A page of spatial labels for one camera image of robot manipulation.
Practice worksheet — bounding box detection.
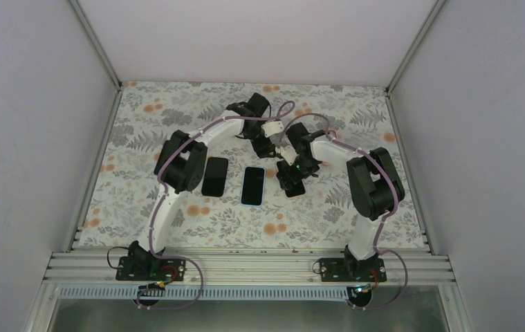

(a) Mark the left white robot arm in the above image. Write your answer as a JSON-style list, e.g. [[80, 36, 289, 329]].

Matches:
[[116, 93, 285, 280]]

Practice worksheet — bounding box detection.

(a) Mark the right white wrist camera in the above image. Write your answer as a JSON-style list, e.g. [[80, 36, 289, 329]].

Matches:
[[276, 146, 297, 165]]

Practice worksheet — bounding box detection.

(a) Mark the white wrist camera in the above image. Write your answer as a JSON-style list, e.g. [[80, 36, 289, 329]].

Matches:
[[261, 120, 284, 138], [276, 146, 297, 165]]

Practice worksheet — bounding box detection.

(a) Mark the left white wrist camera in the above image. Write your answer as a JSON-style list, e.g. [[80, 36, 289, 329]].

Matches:
[[261, 120, 284, 138]]

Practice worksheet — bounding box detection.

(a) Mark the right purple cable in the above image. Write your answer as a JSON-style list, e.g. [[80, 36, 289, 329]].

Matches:
[[280, 113, 409, 311]]

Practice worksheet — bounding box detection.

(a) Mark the phone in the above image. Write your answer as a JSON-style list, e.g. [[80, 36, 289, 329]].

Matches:
[[240, 167, 266, 206], [201, 157, 229, 198], [285, 182, 306, 198]]

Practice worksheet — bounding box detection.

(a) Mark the purple cable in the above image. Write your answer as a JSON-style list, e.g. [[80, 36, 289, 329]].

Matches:
[[280, 113, 409, 311], [136, 100, 296, 311]]

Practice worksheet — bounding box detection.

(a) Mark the aluminium rail frame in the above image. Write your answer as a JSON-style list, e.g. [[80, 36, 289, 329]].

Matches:
[[43, 248, 456, 286]]

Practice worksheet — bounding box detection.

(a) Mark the perforated cable duct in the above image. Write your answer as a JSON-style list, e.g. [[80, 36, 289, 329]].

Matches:
[[57, 284, 348, 302]]

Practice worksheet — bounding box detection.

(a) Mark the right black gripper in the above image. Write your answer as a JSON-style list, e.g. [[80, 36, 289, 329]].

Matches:
[[277, 156, 320, 191]]

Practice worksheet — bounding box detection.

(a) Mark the phone in black case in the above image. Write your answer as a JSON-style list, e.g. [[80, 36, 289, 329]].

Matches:
[[201, 157, 229, 198]]

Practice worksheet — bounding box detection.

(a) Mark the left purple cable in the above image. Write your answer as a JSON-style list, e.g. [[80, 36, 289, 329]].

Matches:
[[136, 100, 296, 311]]

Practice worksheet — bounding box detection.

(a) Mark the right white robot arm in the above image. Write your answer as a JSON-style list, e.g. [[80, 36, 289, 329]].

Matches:
[[277, 123, 405, 282]]

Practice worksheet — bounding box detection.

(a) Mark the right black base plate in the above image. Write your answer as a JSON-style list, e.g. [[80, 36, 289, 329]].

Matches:
[[317, 257, 387, 283]]

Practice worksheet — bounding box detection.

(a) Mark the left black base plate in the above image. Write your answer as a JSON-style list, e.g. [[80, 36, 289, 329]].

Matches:
[[116, 257, 186, 282]]

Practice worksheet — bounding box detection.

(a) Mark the floral patterned mat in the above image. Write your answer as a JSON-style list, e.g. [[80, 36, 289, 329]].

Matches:
[[79, 81, 405, 249]]

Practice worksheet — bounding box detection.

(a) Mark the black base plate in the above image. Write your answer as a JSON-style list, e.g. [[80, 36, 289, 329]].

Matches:
[[116, 257, 186, 282], [317, 257, 387, 283]]

